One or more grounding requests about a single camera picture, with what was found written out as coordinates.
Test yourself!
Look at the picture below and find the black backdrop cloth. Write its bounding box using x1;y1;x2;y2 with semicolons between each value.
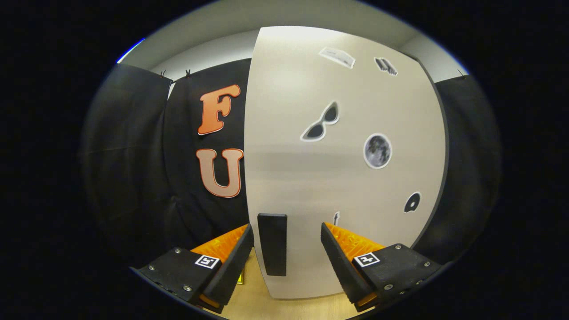
80;58;503;267

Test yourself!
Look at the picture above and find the beige shoe cabinet door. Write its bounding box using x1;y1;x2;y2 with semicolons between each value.
244;26;446;299

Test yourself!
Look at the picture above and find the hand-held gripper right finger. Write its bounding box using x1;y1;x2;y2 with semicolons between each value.
321;222;443;313

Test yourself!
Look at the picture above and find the black door handle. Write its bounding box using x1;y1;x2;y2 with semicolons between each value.
257;213;288;277

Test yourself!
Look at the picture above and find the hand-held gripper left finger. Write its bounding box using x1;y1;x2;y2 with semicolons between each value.
130;224;255;314

